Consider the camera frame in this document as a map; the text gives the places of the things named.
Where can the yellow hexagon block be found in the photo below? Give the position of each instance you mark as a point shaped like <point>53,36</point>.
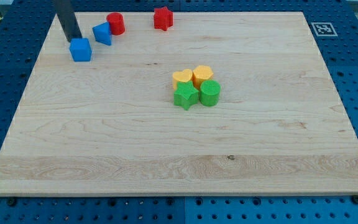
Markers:
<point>200,74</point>

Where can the green cylinder block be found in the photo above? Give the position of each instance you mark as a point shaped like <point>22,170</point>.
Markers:
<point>209,92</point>

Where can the blue cube block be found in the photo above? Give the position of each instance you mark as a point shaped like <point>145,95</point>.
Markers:
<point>80,50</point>

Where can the white fiducial marker tag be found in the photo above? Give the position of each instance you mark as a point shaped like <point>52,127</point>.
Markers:
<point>324,29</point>

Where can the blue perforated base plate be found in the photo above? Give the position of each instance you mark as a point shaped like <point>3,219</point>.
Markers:
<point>23,30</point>

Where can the light wooden board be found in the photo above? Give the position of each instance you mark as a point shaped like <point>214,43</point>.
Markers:
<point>109,128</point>

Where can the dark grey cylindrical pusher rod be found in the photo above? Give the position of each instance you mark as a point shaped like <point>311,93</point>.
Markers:
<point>67,18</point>

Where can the blue triangle block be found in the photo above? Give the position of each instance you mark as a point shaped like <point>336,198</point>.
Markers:
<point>102,33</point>

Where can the green star block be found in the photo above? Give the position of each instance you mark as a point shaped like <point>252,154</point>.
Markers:
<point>185,95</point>

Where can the red star block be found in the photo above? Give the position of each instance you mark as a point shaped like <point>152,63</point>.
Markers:
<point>163,18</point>

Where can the yellow heart block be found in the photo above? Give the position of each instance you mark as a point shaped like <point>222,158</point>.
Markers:
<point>183,76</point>

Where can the red cylinder block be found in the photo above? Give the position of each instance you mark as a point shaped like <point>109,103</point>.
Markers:
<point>116,23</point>

